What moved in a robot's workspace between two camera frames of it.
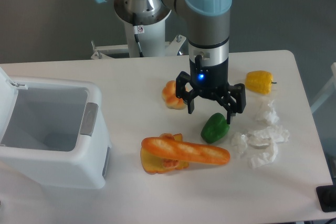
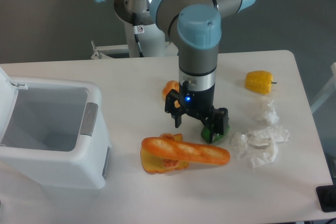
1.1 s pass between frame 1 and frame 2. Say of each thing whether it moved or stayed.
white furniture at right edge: stayed
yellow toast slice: stayed
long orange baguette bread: stayed
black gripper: moved
